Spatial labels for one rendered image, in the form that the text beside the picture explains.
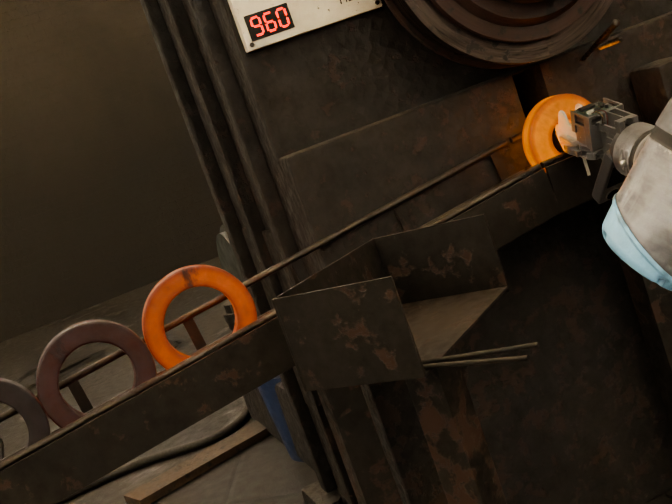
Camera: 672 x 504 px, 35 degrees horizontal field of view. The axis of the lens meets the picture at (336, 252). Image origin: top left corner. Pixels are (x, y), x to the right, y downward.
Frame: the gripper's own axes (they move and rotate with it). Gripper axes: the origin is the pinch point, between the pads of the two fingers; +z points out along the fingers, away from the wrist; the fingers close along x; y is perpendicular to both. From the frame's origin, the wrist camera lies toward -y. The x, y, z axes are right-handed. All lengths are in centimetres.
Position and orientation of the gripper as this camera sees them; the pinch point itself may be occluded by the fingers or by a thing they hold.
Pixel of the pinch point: (562, 131)
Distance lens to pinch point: 194.4
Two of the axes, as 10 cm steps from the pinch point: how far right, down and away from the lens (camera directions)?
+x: -8.9, 3.6, -2.7
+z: -4.0, -3.3, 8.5
